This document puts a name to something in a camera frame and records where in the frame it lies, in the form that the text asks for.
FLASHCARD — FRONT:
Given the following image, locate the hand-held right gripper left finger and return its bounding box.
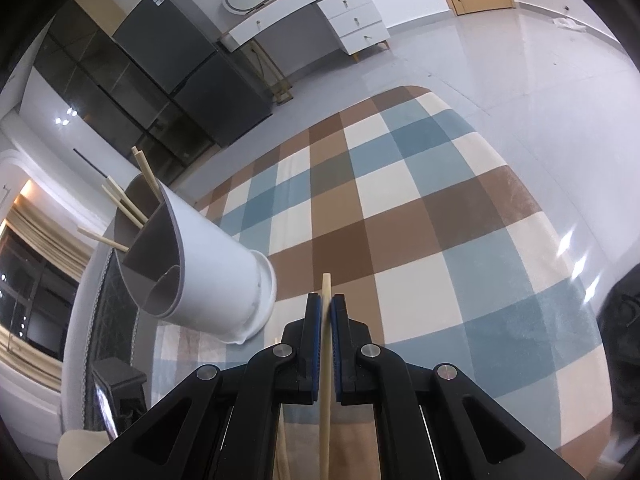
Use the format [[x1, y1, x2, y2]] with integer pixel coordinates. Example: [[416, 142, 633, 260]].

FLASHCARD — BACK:
[[72, 293, 322, 480]]

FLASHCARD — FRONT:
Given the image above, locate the black box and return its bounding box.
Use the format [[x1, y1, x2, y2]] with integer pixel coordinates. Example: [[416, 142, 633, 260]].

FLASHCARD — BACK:
[[92, 359, 149, 438]]

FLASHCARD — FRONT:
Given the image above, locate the dark window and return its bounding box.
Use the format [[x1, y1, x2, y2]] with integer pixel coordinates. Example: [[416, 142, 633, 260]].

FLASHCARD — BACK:
[[0, 230, 81, 361]]

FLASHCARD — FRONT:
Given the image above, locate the beige round cushion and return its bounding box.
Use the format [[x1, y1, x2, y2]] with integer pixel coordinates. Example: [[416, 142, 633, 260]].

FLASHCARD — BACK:
[[57, 429, 111, 480]]

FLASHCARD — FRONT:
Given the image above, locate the wooden folding stool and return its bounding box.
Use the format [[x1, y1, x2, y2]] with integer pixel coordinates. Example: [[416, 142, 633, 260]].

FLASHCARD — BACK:
[[245, 40, 295, 106]]

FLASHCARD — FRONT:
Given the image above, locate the dark clothing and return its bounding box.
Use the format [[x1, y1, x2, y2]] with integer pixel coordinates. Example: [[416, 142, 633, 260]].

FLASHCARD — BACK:
[[597, 272, 640, 461]]

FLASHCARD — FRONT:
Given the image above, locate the dark glass cabinet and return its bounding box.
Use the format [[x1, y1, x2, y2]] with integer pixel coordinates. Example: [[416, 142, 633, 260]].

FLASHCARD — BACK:
[[32, 0, 216, 186]]

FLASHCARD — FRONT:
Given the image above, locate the grey refrigerator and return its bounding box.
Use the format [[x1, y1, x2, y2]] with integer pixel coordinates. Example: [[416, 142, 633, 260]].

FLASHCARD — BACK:
[[112, 0, 273, 148]]

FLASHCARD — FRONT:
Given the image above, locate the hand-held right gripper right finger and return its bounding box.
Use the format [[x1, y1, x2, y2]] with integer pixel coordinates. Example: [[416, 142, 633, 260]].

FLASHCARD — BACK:
[[330, 294, 586, 480]]

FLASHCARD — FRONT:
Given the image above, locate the white desk with drawers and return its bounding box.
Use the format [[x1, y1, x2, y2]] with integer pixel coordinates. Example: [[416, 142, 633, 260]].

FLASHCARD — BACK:
[[220, 0, 391, 63]]

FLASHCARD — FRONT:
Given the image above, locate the white padded furniture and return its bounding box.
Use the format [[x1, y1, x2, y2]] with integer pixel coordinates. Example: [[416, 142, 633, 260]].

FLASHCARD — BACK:
[[60, 245, 161, 441]]

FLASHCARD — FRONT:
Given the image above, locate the beige curtain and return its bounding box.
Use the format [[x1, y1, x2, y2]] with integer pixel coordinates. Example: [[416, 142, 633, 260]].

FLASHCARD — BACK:
[[0, 205, 96, 281]]

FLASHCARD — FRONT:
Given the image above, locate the white wardrobe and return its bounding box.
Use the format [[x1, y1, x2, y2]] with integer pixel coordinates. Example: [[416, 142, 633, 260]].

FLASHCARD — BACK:
[[17, 67, 151, 196]]

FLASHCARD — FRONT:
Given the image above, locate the grey patterned mat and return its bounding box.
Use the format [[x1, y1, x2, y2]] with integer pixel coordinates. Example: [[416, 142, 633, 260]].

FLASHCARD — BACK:
[[82, 250, 151, 431]]

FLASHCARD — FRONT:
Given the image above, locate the checkered blanket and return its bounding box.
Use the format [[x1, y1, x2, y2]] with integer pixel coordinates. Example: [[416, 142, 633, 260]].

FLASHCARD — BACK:
[[150, 85, 613, 480]]

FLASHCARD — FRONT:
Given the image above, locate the white utensil holder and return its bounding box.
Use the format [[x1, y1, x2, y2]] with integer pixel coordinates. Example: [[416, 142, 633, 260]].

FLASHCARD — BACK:
[[112, 176, 277, 345]]

